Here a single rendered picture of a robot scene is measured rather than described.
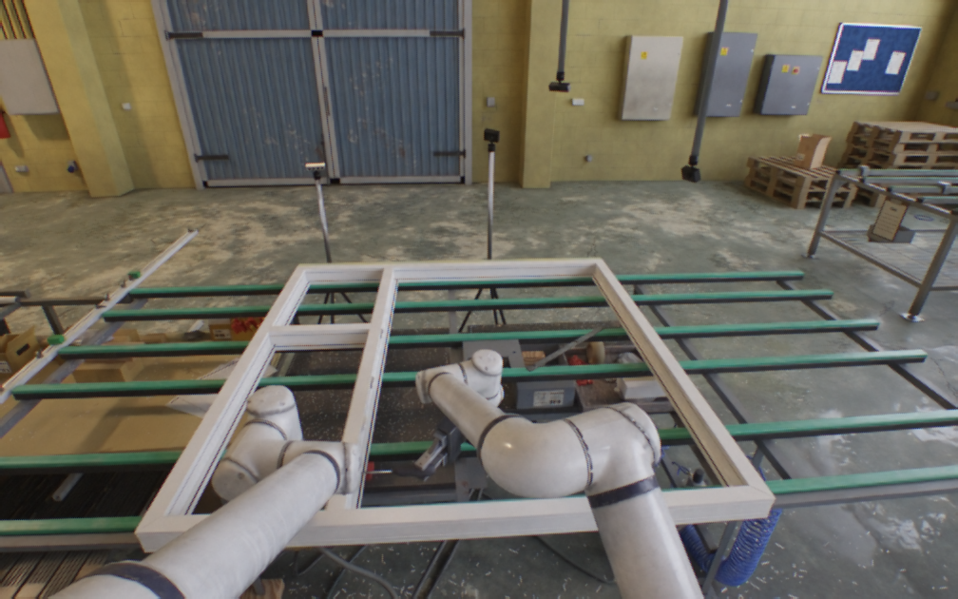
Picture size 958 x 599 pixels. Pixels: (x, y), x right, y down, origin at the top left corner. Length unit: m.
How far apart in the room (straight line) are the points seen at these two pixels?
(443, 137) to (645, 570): 6.86
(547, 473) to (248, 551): 0.42
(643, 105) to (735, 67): 1.34
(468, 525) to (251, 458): 0.53
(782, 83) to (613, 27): 2.61
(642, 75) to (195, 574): 7.50
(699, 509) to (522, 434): 0.65
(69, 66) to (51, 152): 1.50
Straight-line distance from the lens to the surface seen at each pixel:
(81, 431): 2.33
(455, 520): 1.21
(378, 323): 1.90
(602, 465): 0.83
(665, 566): 0.86
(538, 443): 0.80
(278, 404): 1.00
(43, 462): 1.85
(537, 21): 7.04
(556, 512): 1.24
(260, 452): 0.94
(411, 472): 1.32
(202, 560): 0.55
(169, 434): 2.12
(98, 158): 8.43
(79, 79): 8.28
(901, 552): 2.92
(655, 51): 7.71
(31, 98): 8.90
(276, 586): 2.28
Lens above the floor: 1.89
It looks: 28 degrees down
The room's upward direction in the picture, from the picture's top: straight up
